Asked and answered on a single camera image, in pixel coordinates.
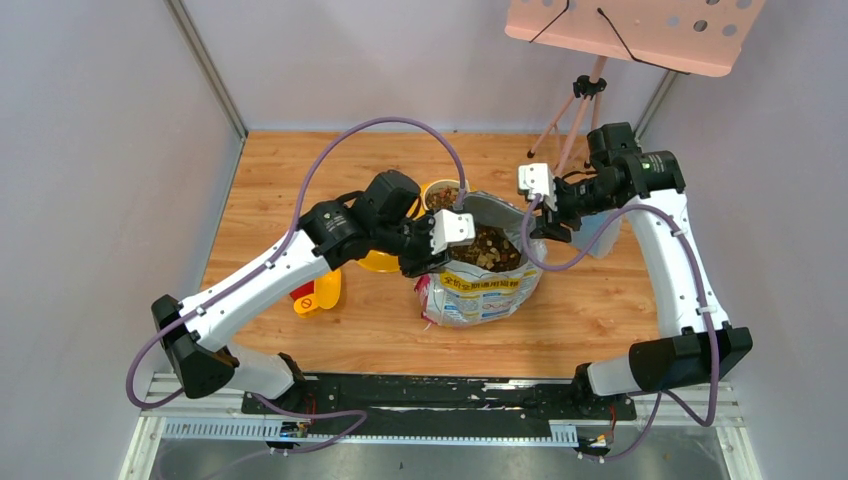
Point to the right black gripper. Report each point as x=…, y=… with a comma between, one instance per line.
x=556, y=225

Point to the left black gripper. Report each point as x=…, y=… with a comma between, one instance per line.
x=419, y=248

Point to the pet food bag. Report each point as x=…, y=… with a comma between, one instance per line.
x=463, y=295

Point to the yellow plastic scoop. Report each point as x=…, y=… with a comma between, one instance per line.
x=328, y=289

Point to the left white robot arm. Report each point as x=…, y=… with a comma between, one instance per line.
x=196, y=332

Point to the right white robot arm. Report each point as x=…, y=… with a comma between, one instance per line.
x=697, y=343

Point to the yellow double pet feeder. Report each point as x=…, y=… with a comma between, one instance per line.
x=385, y=260

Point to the pet food kibble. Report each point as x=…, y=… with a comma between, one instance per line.
x=491, y=250

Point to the cream bowl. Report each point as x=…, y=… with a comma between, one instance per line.
x=441, y=194

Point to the red toy block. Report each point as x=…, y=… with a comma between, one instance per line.
x=302, y=291

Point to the yellow toy block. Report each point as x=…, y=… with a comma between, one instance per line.
x=307, y=306

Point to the pink music stand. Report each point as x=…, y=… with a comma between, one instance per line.
x=687, y=37

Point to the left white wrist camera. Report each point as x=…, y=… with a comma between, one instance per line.
x=451, y=229

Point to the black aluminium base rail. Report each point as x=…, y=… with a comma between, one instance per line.
x=430, y=410

